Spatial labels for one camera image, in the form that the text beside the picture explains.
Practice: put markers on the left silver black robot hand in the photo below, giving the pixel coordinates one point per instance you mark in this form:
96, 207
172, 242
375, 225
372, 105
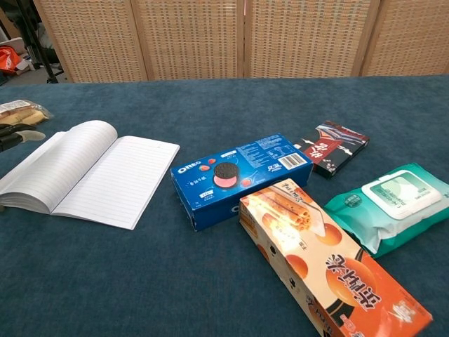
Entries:
14, 137

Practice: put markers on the green wet wipes pack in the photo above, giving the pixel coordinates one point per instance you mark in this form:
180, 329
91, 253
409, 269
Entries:
393, 207

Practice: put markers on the blue felt table mat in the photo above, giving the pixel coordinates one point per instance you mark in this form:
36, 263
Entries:
140, 281

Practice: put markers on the orange plastic bag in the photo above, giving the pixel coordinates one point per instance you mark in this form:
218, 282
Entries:
8, 59

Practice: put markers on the white lined paper notebook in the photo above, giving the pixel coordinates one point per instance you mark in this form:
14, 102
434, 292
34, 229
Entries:
91, 172

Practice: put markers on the wooden perforated folding screen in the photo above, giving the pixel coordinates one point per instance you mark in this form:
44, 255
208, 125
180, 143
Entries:
196, 38

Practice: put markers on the blue Oreo cookie box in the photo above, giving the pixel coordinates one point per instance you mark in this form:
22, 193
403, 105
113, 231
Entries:
238, 175

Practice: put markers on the orange egg roll box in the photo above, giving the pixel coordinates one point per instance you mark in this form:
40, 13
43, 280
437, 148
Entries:
315, 267

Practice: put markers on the black tripod stand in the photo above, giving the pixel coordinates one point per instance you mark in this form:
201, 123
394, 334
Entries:
38, 45

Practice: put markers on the clear plastic snack bag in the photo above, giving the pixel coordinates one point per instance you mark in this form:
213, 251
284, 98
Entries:
21, 111

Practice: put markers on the black and red box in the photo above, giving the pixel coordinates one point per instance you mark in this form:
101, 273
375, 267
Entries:
333, 149

